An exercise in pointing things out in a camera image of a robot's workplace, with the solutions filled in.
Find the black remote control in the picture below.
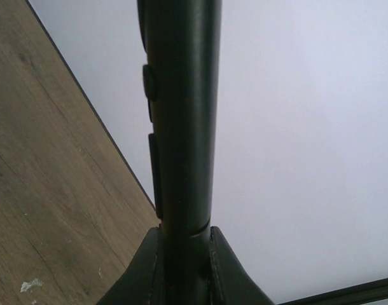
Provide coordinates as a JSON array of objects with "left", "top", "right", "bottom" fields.
[{"left": 137, "top": 1, "right": 222, "bottom": 304}]

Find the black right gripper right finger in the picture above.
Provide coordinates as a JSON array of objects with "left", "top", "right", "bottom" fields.
[{"left": 209, "top": 226, "right": 273, "bottom": 305}]

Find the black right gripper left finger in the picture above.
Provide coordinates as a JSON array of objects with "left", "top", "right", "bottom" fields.
[{"left": 97, "top": 227, "right": 162, "bottom": 304}]

